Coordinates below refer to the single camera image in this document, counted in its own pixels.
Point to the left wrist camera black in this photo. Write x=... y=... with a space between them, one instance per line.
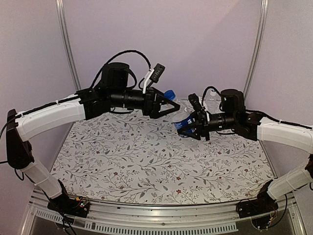
x=152 y=76

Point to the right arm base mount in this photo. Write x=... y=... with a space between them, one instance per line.
x=260 y=205

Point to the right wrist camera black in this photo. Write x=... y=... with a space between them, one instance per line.
x=198 y=108

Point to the blue bottle cap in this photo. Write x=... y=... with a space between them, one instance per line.
x=170 y=95

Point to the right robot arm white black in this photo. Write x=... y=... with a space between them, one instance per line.
x=255 y=126

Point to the aluminium front rail frame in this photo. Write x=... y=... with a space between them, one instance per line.
x=115 y=218

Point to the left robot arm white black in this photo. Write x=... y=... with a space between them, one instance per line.
x=111 y=91

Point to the aluminium corner post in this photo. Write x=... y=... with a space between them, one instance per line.
x=257 y=46
x=66 y=42

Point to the floral patterned table mat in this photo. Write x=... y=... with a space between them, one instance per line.
x=134 y=159

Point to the right aluminium corner post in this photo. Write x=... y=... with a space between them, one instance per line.
x=257 y=46

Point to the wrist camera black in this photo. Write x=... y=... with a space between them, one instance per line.
x=198 y=108
x=152 y=76

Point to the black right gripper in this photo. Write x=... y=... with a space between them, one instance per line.
x=202 y=127

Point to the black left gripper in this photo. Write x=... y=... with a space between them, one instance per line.
x=152 y=107

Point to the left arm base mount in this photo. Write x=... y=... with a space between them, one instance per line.
x=78 y=207

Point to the Pepsi bottle blue label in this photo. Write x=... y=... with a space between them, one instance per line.
x=181 y=117

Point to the left aluminium corner post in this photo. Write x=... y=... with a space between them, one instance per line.
x=66 y=42

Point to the clear bottle white cap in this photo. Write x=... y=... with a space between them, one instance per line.
x=212 y=101

